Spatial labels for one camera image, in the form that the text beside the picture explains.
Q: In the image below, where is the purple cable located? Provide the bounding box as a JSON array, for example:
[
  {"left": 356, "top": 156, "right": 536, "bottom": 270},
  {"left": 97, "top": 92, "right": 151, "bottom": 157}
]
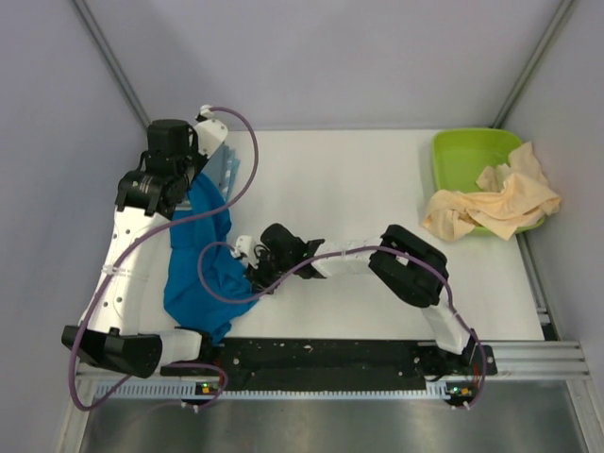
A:
[
  {"left": 197, "top": 240, "right": 487, "bottom": 410},
  {"left": 69, "top": 106, "right": 260, "bottom": 411}
]

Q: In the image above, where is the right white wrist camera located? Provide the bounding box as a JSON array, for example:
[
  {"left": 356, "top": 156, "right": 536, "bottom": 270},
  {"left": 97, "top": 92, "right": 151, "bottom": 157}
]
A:
[{"left": 231, "top": 235, "right": 257, "bottom": 260}]

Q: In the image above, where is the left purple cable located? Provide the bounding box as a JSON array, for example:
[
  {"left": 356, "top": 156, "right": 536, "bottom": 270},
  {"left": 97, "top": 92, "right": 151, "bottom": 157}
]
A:
[{"left": 69, "top": 106, "right": 260, "bottom": 411}]

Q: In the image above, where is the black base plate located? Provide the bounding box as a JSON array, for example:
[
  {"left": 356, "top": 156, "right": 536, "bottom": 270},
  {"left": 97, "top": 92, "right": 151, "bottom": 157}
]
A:
[{"left": 159, "top": 337, "right": 495, "bottom": 392}]

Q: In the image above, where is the left aluminium corner post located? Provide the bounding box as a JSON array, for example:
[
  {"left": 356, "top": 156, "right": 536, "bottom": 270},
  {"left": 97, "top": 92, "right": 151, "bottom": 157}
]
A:
[{"left": 69, "top": 0, "right": 152, "bottom": 134}]

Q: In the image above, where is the peach t shirt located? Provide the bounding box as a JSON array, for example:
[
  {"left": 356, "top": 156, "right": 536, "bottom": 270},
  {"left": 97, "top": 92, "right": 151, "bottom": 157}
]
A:
[{"left": 422, "top": 142, "right": 562, "bottom": 242}]

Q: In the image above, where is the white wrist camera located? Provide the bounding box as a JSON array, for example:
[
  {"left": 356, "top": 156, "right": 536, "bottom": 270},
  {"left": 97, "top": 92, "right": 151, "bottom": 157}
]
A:
[
  {"left": 231, "top": 235, "right": 257, "bottom": 260},
  {"left": 193, "top": 105, "right": 228, "bottom": 158}
]

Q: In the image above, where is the green plastic bin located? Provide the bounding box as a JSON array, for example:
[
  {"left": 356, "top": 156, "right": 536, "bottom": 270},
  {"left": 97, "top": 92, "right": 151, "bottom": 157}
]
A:
[{"left": 432, "top": 128, "right": 545, "bottom": 234}]

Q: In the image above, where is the bright blue t shirt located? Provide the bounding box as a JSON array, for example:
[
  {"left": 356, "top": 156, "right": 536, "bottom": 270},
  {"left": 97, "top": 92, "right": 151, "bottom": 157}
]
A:
[{"left": 162, "top": 172, "right": 259, "bottom": 346}]

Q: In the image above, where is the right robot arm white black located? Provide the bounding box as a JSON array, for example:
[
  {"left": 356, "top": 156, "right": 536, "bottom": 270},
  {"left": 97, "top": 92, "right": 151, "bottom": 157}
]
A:
[{"left": 235, "top": 224, "right": 476, "bottom": 374}]

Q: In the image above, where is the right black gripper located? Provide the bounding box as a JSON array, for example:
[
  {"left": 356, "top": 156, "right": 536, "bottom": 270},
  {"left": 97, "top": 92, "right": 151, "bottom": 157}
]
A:
[{"left": 244, "top": 248, "right": 294, "bottom": 295}]

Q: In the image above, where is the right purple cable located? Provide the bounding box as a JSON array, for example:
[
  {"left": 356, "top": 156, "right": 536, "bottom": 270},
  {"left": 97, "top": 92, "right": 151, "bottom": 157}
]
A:
[{"left": 197, "top": 240, "right": 487, "bottom": 410}]

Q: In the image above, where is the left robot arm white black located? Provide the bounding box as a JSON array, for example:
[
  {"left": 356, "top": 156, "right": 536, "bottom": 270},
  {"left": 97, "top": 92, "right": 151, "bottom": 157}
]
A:
[{"left": 61, "top": 115, "right": 227, "bottom": 378}]

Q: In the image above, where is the light blue cable duct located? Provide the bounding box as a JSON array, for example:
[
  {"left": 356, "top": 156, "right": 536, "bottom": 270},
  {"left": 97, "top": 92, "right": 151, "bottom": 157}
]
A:
[{"left": 110, "top": 380, "right": 451, "bottom": 401}]

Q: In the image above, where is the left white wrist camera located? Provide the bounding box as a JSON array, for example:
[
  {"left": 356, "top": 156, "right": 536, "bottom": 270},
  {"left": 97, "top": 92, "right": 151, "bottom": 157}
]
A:
[{"left": 193, "top": 105, "right": 228, "bottom": 158}]

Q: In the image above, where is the aluminium frame rail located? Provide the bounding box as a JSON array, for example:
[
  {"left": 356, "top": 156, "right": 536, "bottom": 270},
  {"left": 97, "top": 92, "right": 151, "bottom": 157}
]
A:
[{"left": 75, "top": 342, "right": 591, "bottom": 382}]

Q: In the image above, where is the right aluminium corner post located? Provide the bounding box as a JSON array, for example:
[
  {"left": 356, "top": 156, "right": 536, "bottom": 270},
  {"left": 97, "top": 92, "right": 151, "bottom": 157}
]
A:
[{"left": 490, "top": 0, "right": 579, "bottom": 129}]

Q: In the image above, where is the aluminium corner post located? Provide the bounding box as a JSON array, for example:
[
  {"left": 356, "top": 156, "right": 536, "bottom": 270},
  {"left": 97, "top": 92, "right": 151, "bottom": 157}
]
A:
[
  {"left": 490, "top": 0, "right": 579, "bottom": 129},
  {"left": 69, "top": 0, "right": 152, "bottom": 134}
]

